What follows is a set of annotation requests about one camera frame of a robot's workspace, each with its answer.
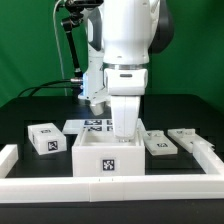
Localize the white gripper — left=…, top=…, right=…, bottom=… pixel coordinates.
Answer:
left=111, top=96, right=140, bottom=140

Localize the white cabinet door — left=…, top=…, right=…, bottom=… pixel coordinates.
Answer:
left=143, top=130, right=178, bottom=156
left=168, top=128, right=213, bottom=153

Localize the white cabinet body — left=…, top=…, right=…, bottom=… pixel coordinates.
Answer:
left=72, top=128, right=145, bottom=177

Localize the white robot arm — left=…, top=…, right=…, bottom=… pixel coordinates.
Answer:
left=80, top=0, right=174, bottom=140

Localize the white small tagged box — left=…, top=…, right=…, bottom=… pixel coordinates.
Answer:
left=28, top=123, right=67, bottom=155

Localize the white flat tag base plate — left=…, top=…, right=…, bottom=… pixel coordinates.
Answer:
left=63, top=119, right=113, bottom=134

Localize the white U-shaped fence wall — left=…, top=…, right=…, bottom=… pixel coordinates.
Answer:
left=0, top=142, right=224, bottom=203

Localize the black cable bundle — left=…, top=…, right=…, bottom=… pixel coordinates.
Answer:
left=17, top=78, right=83, bottom=98

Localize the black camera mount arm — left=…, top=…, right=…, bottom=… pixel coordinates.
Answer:
left=55, top=0, right=104, bottom=78

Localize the grey thin cable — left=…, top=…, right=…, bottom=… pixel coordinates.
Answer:
left=52, top=0, right=68, bottom=97

